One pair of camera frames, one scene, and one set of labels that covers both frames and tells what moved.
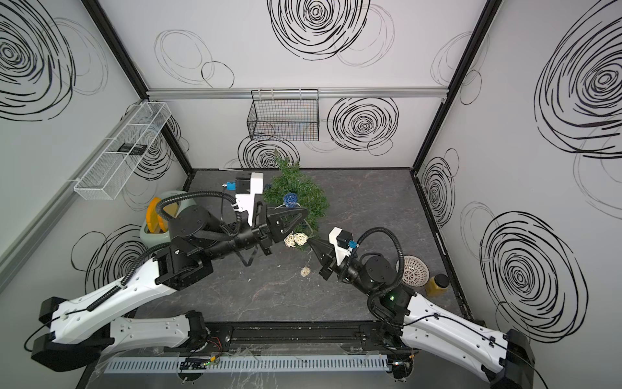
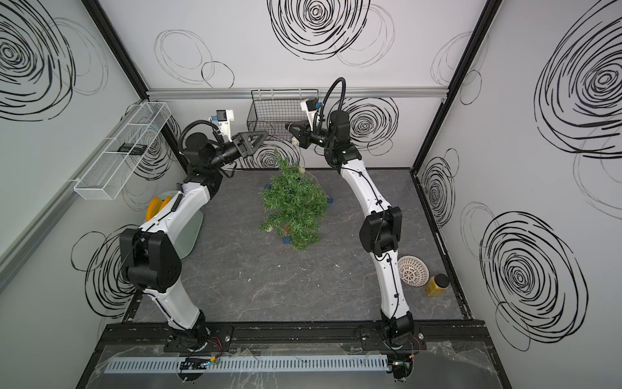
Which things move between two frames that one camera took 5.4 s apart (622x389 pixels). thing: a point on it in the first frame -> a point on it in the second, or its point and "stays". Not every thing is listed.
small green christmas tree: [289, 188] stays
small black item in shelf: [138, 149] stays
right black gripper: [331, 264] -> [304, 136]
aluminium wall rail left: [14, 254] stays
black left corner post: [134, 74] stays
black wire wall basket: [290, 115] stays
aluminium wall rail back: [351, 93] stays
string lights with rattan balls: [291, 199] -> [304, 169]
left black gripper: [274, 214] -> [241, 141]
